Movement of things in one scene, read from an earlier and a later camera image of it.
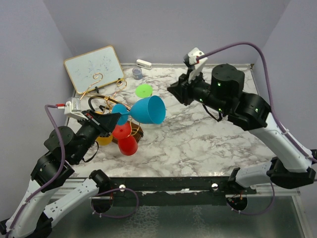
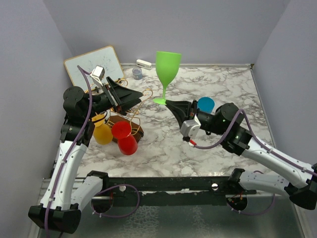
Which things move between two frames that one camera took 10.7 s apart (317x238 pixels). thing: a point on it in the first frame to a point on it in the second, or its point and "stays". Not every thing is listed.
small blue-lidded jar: (137, 73) stays
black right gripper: (182, 90) to (182, 109)
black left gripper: (105, 127) to (121, 98)
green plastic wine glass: (143, 90) to (167, 66)
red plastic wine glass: (128, 145) stays
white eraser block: (143, 64) stays
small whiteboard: (94, 69) stays
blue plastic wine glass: (150, 109) to (205, 104)
